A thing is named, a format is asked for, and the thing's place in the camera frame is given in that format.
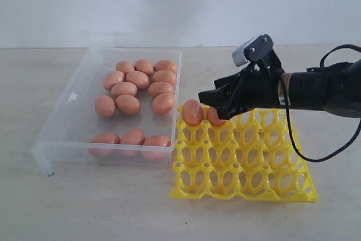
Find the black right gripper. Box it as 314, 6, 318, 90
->
198, 68, 285, 119

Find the clear plastic container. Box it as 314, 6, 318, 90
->
32, 46, 182, 176

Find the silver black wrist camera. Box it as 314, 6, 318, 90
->
232, 34, 283, 73

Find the black camera cable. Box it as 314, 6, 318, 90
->
283, 43, 361, 163

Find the yellow plastic egg tray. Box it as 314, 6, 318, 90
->
170, 109, 318, 203

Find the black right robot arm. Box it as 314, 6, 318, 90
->
199, 62, 360, 120

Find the brown egg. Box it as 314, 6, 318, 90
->
182, 99, 204, 126
89, 132, 121, 158
206, 107, 227, 126
116, 94, 141, 115
94, 95, 116, 117
141, 134, 171, 161
111, 81, 138, 97
152, 93, 175, 115
120, 129, 146, 157
134, 59, 155, 77
125, 71, 149, 90
152, 70, 177, 86
148, 81, 174, 98
154, 59, 178, 74
103, 71, 125, 91
116, 60, 135, 75

